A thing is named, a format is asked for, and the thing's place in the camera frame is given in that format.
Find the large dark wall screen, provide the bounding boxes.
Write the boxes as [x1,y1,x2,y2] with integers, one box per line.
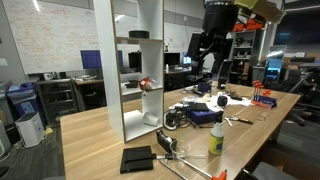
[272,0,320,47]

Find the black metal cabinet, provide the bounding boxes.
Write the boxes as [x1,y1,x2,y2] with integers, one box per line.
[35,78,80,127]

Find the blue recycling bin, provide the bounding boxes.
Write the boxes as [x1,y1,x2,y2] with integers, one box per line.
[6,81,42,122]

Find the black round disc object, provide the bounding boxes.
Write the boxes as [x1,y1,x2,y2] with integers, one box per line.
[128,30,151,40]

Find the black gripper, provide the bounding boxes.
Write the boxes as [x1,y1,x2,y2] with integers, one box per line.
[186,3,240,66]

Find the grey storage rack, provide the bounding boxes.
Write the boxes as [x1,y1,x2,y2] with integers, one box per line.
[227,28,268,87]

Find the yellow label spray bottle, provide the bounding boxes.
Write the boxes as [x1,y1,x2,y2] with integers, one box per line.
[208,110,225,157]

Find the white paper cup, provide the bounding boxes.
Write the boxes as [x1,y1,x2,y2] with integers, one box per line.
[142,111,161,128]

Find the orange handled T hex key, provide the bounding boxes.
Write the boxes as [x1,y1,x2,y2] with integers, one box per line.
[179,158,229,180]

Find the blue box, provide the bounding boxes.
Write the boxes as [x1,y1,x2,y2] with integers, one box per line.
[184,107,218,127]

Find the olive wrist camera block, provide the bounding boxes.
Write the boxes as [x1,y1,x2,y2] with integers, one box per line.
[233,0,287,25]

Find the whiteboard with writing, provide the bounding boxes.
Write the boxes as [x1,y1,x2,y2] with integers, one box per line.
[1,0,193,75]

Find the thin metal rod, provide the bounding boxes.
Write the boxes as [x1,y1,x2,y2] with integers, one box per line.
[159,159,191,180]

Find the white air purifier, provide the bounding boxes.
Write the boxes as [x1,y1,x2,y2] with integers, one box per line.
[14,111,47,149]

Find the white papers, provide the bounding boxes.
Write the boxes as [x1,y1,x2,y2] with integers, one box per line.
[173,92,255,114]

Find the clear plastic cup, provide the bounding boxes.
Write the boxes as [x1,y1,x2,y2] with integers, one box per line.
[168,139,191,162]

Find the blue computer monitor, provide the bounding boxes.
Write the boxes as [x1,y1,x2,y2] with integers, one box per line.
[79,49,125,70]

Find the orange hex key set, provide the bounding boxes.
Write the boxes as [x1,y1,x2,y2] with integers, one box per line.
[250,79,278,110]

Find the red object in plastic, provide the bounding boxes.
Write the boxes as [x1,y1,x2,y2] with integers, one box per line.
[138,76,157,92]

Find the digital caliper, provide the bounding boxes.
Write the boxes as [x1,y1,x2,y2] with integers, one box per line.
[151,153,208,161]

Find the brown wooden desk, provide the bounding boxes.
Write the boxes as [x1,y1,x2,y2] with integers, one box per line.
[72,77,107,112]

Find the black office chair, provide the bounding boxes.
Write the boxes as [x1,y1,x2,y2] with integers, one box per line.
[216,59,235,91]

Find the grey padded chair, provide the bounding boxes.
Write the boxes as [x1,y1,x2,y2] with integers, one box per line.
[239,161,299,180]

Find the small black shelf object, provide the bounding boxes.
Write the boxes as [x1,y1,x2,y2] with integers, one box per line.
[124,79,140,90]

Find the small metal wrench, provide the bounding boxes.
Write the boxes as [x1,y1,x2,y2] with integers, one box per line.
[223,116,235,128]

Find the small black round speaker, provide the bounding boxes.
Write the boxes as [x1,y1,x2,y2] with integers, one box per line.
[216,95,229,108]

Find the dark flat monitor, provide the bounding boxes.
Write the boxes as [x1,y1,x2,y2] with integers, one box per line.
[163,52,181,68]

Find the white shelf unit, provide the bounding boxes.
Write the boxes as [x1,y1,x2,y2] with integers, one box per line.
[92,0,165,144]

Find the black flat box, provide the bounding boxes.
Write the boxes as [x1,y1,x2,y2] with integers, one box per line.
[119,145,158,175]

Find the black flat case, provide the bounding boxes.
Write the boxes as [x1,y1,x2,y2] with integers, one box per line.
[187,102,210,113]

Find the orange storage boxes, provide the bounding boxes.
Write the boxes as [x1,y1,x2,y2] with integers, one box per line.
[233,18,268,33]

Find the bundle of black cables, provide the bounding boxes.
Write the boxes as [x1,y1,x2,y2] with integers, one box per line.
[162,107,192,132]

